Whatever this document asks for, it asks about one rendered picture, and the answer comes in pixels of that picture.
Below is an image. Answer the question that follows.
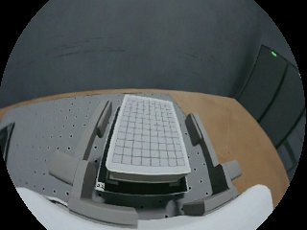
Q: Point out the grey perforated base plate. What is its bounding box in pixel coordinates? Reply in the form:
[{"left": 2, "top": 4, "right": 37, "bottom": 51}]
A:
[{"left": 0, "top": 93, "right": 212, "bottom": 219}]

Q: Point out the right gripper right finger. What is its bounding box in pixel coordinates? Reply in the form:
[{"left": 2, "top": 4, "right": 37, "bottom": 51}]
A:
[{"left": 183, "top": 112, "right": 242, "bottom": 216}]

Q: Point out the white deep-well block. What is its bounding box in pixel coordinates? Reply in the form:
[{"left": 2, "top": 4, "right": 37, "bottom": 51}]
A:
[{"left": 105, "top": 95, "right": 191, "bottom": 183}]

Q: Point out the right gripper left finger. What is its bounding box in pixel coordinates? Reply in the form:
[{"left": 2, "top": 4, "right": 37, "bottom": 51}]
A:
[{"left": 49, "top": 100, "right": 138, "bottom": 229}]

